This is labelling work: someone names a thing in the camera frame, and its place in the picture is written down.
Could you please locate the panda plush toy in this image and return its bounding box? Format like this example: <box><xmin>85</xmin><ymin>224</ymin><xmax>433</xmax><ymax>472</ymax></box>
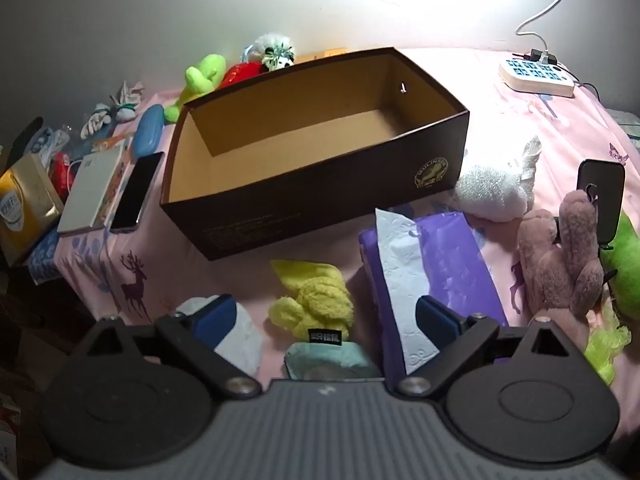
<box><xmin>241</xmin><ymin>32</ymin><xmax>296</xmax><ymax>72</ymax></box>

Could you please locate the purple tissue pack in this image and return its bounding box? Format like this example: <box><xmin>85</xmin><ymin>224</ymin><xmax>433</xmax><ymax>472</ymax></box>
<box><xmin>359</xmin><ymin>209</ymin><xmax>506</xmax><ymax>382</ymax></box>

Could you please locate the yellow fluffy cloth toy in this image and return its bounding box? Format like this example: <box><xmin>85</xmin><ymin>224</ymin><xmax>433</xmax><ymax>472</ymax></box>
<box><xmin>268</xmin><ymin>260</ymin><xmax>355</xmax><ymax>341</ymax></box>

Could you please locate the mauve plush bunny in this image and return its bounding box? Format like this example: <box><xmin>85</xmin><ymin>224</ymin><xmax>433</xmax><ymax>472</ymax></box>
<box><xmin>518</xmin><ymin>190</ymin><xmax>603</xmax><ymax>318</ymax></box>

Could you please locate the lime green plush toy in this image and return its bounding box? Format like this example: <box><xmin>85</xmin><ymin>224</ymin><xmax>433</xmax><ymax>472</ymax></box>
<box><xmin>164</xmin><ymin>54</ymin><xmax>227</xmax><ymax>124</ymax></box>

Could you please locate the white book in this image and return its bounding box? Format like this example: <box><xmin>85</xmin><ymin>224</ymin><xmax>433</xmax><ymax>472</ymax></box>
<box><xmin>58</xmin><ymin>142</ymin><xmax>125</xmax><ymax>235</ymax></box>

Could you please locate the red plush toy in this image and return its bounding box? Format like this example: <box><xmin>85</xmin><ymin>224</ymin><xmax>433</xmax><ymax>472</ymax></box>
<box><xmin>217</xmin><ymin>62</ymin><xmax>267</xmax><ymax>90</ymax></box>

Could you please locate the white towel plush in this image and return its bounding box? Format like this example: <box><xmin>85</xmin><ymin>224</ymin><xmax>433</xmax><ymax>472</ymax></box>
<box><xmin>454</xmin><ymin>136</ymin><xmax>541</xmax><ymax>223</ymax></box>

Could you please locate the dark brown cardboard box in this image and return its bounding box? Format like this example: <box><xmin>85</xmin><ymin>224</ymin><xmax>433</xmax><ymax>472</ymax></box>
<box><xmin>160</xmin><ymin>48</ymin><xmax>470</xmax><ymax>260</ymax></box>

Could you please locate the yellow-green mesh sponge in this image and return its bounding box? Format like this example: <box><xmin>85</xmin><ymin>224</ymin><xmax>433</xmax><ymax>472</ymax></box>
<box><xmin>585</xmin><ymin>304</ymin><xmax>631</xmax><ymax>386</ymax></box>

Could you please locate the gold tissue box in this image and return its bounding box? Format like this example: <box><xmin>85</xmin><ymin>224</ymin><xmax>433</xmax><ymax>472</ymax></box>
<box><xmin>0</xmin><ymin>154</ymin><xmax>64</xmax><ymax>266</ymax></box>

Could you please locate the black phone stand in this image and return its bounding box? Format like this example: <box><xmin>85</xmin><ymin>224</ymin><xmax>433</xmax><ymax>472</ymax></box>
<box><xmin>577</xmin><ymin>159</ymin><xmax>626</xmax><ymax>247</ymax></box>

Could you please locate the white power strip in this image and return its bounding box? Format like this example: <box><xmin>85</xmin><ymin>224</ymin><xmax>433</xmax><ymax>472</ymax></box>
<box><xmin>499</xmin><ymin>58</ymin><xmax>576</xmax><ymax>98</ymax></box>

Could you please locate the teal white plush slipper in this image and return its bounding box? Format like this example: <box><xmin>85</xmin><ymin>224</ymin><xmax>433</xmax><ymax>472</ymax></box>
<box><xmin>284</xmin><ymin>342</ymin><xmax>382</xmax><ymax>382</ymax></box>

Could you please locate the red small package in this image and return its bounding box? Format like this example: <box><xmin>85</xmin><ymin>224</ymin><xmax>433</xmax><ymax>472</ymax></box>
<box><xmin>49</xmin><ymin>153</ymin><xmax>74</xmax><ymax>202</ymax></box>

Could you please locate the white knit glove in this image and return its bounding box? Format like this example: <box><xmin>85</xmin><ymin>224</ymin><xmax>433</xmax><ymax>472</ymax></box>
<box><xmin>80</xmin><ymin>103</ymin><xmax>112</xmax><ymax>140</ymax></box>

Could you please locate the black smartphone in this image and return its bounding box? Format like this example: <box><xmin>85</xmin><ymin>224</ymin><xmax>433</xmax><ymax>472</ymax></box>
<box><xmin>110</xmin><ymin>152</ymin><xmax>165</xmax><ymax>233</ymax></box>

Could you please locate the dark green plush toy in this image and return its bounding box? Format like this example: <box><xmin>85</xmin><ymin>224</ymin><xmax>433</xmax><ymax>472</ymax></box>
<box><xmin>600</xmin><ymin>210</ymin><xmax>640</xmax><ymax>321</ymax></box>

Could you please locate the white power cable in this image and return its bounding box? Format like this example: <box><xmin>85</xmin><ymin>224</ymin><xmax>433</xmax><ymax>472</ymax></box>
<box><xmin>514</xmin><ymin>0</ymin><xmax>594</xmax><ymax>61</ymax></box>

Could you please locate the blue glasses case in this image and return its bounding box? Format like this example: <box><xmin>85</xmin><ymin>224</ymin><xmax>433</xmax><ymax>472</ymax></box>
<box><xmin>131</xmin><ymin>104</ymin><xmax>165</xmax><ymax>160</ymax></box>

